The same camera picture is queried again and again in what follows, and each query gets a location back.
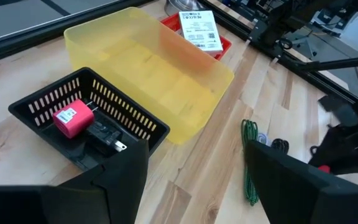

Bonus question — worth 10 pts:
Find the green braided cable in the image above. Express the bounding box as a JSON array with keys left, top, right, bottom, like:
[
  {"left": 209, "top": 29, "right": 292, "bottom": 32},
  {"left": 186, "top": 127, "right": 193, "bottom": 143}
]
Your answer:
[{"left": 240, "top": 119, "right": 261, "bottom": 207}]

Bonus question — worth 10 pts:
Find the black cable red tie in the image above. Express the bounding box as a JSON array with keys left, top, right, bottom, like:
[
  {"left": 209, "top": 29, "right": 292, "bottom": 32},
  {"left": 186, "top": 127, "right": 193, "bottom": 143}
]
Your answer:
[{"left": 270, "top": 138, "right": 332, "bottom": 174}]

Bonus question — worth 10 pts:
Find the red slotted plastic basket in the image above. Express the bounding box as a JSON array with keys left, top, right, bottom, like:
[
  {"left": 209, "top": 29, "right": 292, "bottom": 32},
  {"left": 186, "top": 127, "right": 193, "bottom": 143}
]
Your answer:
[{"left": 160, "top": 12, "right": 233, "bottom": 62}]

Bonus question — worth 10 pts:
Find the white cable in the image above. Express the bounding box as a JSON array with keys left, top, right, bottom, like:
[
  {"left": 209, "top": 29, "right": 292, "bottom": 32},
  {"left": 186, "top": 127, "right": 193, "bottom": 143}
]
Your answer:
[{"left": 257, "top": 133, "right": 273, "bottom": 147}]

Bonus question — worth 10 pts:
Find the yellow translucent plastic bin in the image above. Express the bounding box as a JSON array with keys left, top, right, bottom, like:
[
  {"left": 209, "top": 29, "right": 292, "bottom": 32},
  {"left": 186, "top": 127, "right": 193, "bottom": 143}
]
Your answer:
[{"left": 63, "top": 6, "right": 235, "bottom": 145}]

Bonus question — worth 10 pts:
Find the pink wall charger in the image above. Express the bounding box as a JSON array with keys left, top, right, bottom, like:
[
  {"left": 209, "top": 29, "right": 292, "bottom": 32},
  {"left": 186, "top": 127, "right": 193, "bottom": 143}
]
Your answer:
[{"left": 52, "top": 98, "right": 100, "bottom": 140}]

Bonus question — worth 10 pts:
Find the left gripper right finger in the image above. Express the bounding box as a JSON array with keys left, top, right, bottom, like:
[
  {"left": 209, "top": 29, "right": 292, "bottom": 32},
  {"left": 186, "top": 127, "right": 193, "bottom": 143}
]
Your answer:
[{"left": 244, "top": 139, "right": 331, "bottom": 224}]

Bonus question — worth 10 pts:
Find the black slotted plastic basket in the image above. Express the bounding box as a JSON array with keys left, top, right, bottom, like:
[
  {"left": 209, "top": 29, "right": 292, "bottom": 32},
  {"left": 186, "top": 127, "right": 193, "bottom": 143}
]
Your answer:
[{"left": 7, "top": 67, "right": 171, "bottom": 172}]

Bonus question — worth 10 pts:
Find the white green acer box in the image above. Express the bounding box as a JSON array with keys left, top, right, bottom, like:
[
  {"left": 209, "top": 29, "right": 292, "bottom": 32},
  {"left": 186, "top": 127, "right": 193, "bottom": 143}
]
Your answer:
[{"left": 178, "top": 10, "right": 224, "bottom": 58}]

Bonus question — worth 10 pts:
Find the black flat bracket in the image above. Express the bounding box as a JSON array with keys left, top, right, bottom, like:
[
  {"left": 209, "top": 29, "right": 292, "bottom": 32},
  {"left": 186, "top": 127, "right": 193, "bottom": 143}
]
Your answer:
[{"left": 318, "top": 95, "right": 358, "bottom": 126}]

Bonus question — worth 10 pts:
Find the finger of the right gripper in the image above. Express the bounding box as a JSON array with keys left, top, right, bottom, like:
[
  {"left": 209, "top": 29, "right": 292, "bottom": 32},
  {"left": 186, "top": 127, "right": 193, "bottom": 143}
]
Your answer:
[{"left": 308, "top": 123, "right": 358, "bottom": 177}]

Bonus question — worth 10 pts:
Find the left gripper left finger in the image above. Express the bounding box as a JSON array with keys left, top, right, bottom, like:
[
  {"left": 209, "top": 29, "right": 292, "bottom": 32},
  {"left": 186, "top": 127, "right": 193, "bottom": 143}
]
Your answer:
[{"left": 59, "top": 139, "right": 150, "bottom": 224}]

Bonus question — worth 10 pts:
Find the black wall charger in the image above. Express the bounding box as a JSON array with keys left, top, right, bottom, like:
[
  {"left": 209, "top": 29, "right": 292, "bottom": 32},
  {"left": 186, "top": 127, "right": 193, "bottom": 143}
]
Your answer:
[{"left": 85, "top": 120, "right": 128, "bottom": 156}]

